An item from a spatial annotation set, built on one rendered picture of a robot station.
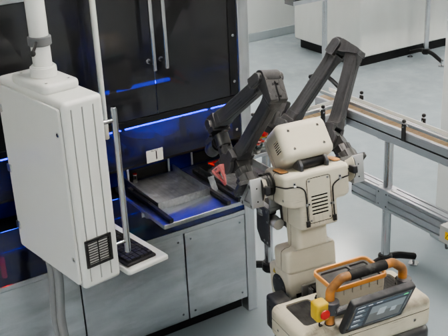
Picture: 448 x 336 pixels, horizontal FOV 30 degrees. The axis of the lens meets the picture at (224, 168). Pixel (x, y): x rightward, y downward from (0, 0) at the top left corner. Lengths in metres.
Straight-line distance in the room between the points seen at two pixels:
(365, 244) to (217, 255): 1.23
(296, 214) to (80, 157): 0.81
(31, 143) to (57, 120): 0.27
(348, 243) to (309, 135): 2.15
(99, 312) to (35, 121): 1.23
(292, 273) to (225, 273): 1.12
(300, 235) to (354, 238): 2.06
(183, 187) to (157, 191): 0.13
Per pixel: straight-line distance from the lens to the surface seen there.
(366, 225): 5.37
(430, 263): 4.99
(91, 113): 3.01
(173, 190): 3.79
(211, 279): 4.27
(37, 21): 3.09
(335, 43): 3.38
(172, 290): 4.17
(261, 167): 3.95
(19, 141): 3.30
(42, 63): 3.12
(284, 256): 3.21
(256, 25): 9.65
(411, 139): 4.25
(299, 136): 3.06
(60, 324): 3.66
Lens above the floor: 2.46
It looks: 23 degrees down
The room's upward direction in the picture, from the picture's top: 3 degrees counter-clockwise
